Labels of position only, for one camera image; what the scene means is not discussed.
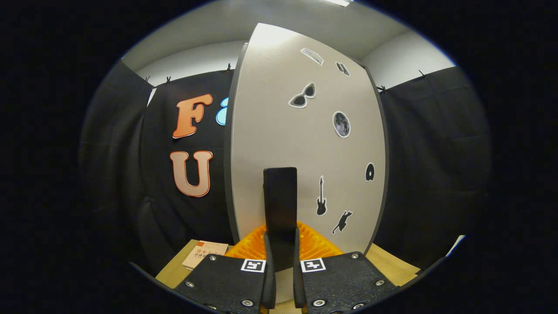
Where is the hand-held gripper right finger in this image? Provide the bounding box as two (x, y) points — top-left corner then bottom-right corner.
(292, 222), (399, 314)

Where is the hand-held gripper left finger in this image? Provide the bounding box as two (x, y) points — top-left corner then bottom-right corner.
(174, 225), (276, 314)

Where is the black door handle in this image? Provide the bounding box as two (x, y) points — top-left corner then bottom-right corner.
(263, 167), (298, 273)

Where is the dark grey shoe cabinet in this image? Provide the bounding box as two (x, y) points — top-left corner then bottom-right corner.
(224, 42), (390, 256)

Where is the beige shoe cabinet door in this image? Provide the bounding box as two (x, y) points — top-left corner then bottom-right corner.
(229, 23), (388, 306)

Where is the beige book with orange label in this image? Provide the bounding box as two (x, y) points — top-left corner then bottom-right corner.
(182, 241), (229, 271)

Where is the black backdrop cloth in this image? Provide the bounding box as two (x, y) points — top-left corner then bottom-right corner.
(78, 61), (493, 280)

